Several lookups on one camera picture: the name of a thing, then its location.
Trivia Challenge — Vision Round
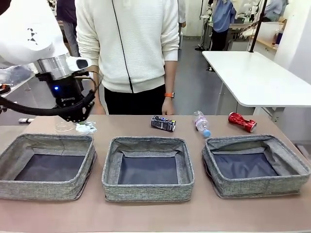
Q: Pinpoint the clear bottle pink label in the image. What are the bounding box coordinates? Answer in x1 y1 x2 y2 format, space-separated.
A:
193 110 212 137

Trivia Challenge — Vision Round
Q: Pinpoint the person's left forearm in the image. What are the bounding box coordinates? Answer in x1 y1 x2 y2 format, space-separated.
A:
163 59 176 94

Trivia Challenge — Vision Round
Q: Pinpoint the person in white sweater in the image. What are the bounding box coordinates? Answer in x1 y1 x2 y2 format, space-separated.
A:
75 0 180 115

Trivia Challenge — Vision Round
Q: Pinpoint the white paper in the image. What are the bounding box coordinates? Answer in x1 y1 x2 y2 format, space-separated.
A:
75 121 98 134

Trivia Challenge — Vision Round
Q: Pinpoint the crushed black can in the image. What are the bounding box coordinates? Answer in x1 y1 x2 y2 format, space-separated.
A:
150 115 177 133

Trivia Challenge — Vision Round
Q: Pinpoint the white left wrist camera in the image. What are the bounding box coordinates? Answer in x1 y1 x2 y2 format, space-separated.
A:
65 56 94 73

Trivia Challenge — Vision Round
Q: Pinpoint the person's left hand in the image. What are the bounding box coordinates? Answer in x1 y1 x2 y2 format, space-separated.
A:
161 97 174 116

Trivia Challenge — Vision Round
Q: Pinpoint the person's right forearm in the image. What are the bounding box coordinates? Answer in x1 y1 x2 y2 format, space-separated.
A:
93 67 109 115

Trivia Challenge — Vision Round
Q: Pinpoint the person in blue shirt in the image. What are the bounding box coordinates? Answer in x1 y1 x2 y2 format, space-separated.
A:
212 0 238 51

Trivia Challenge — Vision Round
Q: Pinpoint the white translucent container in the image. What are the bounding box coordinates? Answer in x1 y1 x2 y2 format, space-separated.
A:
255 21 285 47

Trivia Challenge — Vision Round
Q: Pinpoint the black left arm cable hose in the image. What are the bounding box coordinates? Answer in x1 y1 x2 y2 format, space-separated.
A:
0 89 96 117

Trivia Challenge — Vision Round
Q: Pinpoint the black stand pole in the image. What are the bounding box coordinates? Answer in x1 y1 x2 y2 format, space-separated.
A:
250 0 268 53

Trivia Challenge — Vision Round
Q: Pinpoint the dark blue bottle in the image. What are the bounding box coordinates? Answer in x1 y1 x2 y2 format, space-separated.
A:
275 28 283 47

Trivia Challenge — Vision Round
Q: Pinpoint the clear plastic cup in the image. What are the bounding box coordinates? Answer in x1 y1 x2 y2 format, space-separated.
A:
55 120 75 133

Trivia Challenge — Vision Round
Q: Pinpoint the person in grey trousers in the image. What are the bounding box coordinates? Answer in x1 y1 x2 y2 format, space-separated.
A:
56 0 81 58

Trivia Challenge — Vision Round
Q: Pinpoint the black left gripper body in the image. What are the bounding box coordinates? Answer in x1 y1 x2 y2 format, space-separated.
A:
35 70 85 109

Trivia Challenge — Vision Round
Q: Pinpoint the white side table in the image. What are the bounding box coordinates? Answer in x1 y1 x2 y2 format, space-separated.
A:
0 71 37 98

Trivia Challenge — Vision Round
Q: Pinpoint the black cable on sweater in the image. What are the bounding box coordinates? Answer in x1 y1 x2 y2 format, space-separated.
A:
111 0 134 94

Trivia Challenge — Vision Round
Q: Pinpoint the grey fabric basket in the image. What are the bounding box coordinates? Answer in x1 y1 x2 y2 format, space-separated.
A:
101 136 196 203
0 133 97 201
201 134 311 200

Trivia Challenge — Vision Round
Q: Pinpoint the crushed red can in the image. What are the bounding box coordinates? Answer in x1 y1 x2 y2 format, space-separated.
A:
227 112 258 133

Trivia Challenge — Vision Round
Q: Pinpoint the white background table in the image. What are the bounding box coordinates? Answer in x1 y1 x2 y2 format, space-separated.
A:
201 50 311 123

